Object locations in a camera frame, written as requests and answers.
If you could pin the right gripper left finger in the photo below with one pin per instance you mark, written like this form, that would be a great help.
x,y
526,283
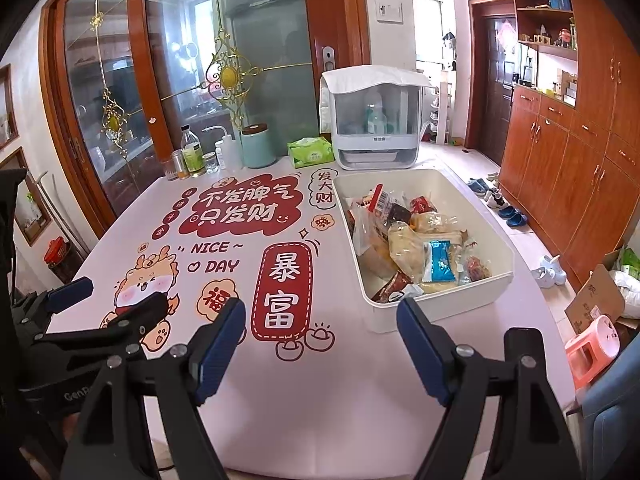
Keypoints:
x,y
112,437

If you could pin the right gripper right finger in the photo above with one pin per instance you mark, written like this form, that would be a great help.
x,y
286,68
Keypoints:
x,y
531,439

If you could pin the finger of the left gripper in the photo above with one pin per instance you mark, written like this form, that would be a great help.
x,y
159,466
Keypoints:
x,y
34,312
61,353

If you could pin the blue foil snack packet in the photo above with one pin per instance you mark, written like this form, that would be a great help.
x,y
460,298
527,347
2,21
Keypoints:
x,y
437,262

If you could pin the brown chocolate snack packet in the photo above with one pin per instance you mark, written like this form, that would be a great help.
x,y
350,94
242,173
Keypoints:
x,y
393,290

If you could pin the red strawberry snack bag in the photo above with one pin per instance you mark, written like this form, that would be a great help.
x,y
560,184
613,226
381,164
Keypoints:
x,y
381,205

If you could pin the pink plastic stool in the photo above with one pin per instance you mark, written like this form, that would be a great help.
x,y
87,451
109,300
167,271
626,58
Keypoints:
x,y
592,351

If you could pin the printed pink tablecloth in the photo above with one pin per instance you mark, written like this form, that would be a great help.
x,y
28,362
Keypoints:
x,y
321,386

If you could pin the cardboard box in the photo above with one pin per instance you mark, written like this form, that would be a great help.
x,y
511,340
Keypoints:
x,y
599,296

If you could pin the white shoes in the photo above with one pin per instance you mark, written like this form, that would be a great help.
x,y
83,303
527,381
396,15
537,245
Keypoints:
x,y
549,273

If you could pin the clear nut snack packet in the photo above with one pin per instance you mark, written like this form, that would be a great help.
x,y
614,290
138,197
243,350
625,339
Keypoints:
x,y
473,270

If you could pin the blue slippers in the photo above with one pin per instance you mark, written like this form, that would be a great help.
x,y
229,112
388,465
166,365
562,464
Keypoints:
x,y
513,217

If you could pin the green label bottle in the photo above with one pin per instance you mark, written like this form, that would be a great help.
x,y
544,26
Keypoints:
x,y
192,152

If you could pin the white plastic storage bin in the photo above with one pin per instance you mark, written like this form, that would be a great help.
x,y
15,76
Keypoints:
x,y
417,233

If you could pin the white squeeze bottle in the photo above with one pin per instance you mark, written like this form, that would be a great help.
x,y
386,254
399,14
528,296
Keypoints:
x,y
227,149

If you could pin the mint green canister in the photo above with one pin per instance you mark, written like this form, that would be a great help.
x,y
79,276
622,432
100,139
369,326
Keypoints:
x,y
257,149

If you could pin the red white candy packet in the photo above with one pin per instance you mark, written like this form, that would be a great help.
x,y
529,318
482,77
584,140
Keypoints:
x,y
420,205

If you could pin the green tissue pack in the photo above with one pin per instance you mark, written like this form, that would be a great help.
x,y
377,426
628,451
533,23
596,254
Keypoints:
x,y
308,152

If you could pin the glass sliding door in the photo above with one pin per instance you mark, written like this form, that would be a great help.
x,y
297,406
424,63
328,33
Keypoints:
x,y
121,78

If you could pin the white bottle sterilizer cabinet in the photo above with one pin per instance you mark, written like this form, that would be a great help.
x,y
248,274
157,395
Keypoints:
x,y
374,115

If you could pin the wooden wall cabinet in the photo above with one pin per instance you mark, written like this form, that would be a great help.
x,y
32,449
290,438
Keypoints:
x,y
573,168

